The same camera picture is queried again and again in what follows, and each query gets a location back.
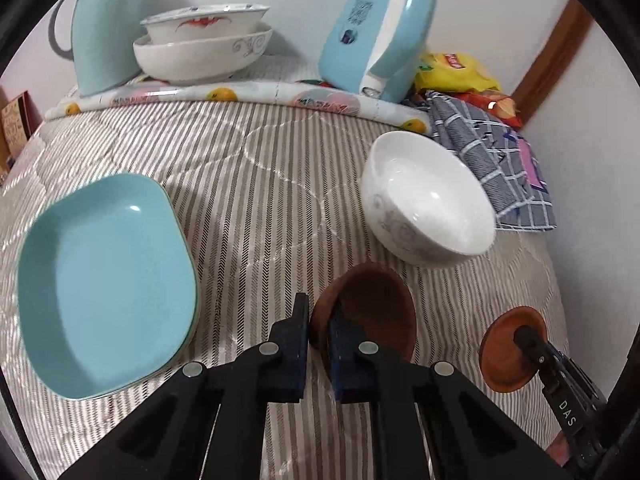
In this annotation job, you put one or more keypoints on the light blue electric kettle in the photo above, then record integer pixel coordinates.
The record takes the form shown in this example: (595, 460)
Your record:
(360, 35)

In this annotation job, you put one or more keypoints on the large white bowl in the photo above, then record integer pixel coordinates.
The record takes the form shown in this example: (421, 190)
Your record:
(200, 60)

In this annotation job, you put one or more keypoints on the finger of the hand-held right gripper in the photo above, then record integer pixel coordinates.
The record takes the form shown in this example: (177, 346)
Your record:
(532, 342)

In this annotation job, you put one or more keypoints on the rolled fruit print mat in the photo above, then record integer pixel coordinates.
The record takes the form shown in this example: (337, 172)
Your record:
(250, 94)

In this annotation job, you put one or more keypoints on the brown wooden door frame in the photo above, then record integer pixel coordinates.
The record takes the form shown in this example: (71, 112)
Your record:
(550, 60)

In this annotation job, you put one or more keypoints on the patterned brown box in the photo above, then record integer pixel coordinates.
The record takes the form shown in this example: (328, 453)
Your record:
(15, 125)

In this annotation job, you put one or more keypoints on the yellow chips bag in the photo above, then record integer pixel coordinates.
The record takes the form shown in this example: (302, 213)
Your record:
(455, 70)

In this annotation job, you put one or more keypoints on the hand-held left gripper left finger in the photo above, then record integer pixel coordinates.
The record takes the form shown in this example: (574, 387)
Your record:
(295, 360)

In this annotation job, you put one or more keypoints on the light blue square plate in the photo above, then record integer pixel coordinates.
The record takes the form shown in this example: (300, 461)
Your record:
(110, 280)

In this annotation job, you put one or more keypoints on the white bowl with fish print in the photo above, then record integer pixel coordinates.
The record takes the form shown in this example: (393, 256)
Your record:
(200, 22)

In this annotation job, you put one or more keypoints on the small brown wooden bowl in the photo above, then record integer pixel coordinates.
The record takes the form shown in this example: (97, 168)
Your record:
(505, 355)
(375, 300)

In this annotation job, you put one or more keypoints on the blue checked cloth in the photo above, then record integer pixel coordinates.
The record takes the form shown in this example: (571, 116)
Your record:
(480, 150)

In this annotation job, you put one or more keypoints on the white bowl with grey swirls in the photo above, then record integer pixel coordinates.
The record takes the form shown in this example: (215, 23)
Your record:
(430, 210)

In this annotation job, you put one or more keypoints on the light blue thermos jug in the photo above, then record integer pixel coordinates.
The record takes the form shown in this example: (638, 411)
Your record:
(100, 30)

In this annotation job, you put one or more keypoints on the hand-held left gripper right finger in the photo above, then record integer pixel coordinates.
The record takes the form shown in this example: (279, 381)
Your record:
(345, 360)

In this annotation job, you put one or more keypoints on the red snack bag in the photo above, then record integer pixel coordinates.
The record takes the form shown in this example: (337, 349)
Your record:
(502, 107)

